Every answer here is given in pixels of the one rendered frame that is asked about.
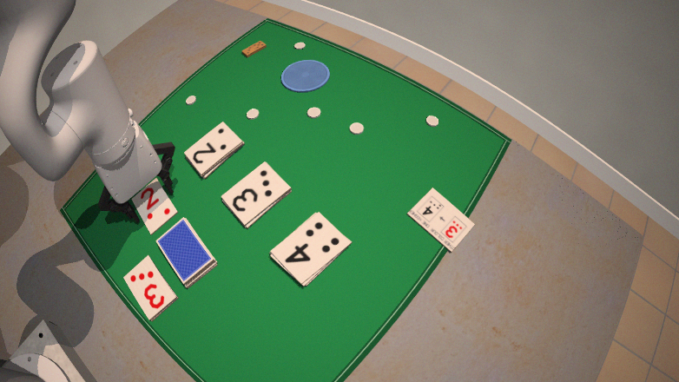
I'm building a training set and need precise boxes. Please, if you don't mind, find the brown rectangular block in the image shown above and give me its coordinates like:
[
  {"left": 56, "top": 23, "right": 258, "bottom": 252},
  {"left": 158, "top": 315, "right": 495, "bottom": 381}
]
[{"left": 242, "top": 41, "right": 267, "bottom": 57}]

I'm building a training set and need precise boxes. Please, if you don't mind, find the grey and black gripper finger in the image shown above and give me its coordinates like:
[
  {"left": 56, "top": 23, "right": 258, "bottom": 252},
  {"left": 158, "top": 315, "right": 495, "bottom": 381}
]
[
  {"left": 152, "top": 142, "right": 175, "bottom": 194},
  {"left": 98, "top": 186, "right": 139, "bottom": 223}
]

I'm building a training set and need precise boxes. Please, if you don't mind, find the blue round coaster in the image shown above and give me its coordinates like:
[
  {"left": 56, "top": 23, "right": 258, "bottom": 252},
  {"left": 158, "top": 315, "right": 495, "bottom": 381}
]
[{"left": 281, "top": 60, "right": 330, "bottom": 92}]

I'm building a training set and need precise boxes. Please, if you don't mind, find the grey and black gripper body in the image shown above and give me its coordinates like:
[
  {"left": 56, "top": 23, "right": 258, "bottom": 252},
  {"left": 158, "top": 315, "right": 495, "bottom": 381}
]
[{"left": 91, "top": 120, "right": 162, "bottom": 204}]

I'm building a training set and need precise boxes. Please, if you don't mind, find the green card table cloth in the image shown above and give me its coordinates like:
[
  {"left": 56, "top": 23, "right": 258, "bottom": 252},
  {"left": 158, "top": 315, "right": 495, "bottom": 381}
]
[{"left": 65, "top": 22, "right": 504, "bottom": 382}]

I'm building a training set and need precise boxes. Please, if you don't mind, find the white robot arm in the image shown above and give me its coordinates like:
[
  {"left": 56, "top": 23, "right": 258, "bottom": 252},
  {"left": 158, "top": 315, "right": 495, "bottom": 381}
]
[{"left": 0, "top": 0, "right": 135, "bottom": 382}]

